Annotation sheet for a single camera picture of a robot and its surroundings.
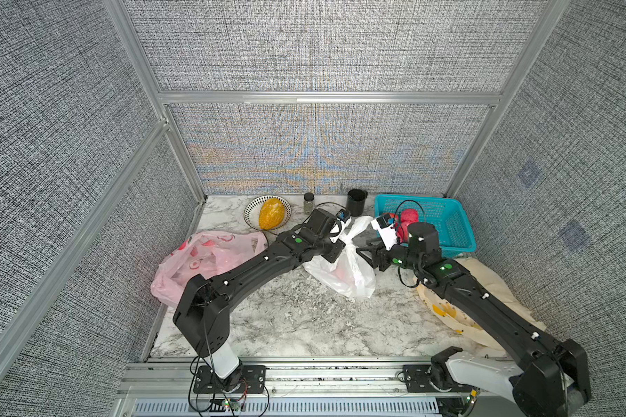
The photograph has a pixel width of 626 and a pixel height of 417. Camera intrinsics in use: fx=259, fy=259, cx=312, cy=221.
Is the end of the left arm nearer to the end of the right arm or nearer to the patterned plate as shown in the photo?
the end of the right arm

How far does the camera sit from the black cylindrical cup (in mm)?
1116

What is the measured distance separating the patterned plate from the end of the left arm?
0.37 meters

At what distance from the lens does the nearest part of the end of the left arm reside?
0.73 m

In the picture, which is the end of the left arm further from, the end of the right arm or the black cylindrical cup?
the black cylindrical cup

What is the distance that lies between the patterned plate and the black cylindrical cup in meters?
0.27

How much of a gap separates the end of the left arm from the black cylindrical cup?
0.41 meters

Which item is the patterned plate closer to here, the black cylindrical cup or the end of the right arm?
the black cylindrical cup

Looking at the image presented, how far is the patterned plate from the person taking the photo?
106 centimetres
